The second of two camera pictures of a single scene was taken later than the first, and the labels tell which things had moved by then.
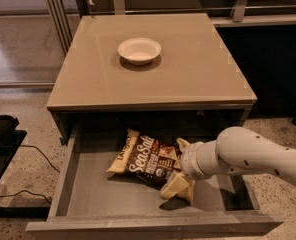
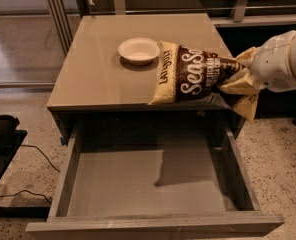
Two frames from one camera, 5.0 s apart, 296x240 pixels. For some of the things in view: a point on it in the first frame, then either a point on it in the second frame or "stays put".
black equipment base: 4,140 stays put
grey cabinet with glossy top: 196,82 stays put
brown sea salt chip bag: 146,158 → 188,75
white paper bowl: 139,50 stays put
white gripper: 188,161 → 274,64
